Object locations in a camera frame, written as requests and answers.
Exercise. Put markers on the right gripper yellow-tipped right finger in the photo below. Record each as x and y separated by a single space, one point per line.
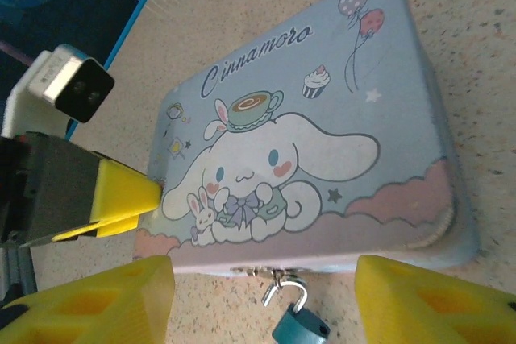
423 312

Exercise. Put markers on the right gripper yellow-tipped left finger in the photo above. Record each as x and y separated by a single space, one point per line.
101 312

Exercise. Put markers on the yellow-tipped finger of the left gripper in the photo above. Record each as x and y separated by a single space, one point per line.
109 229
80 191

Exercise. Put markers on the teal padlock silver shackle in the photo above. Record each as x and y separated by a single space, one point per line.
300 326

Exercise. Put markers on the clear plastic bag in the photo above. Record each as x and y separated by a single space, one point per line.
322 138

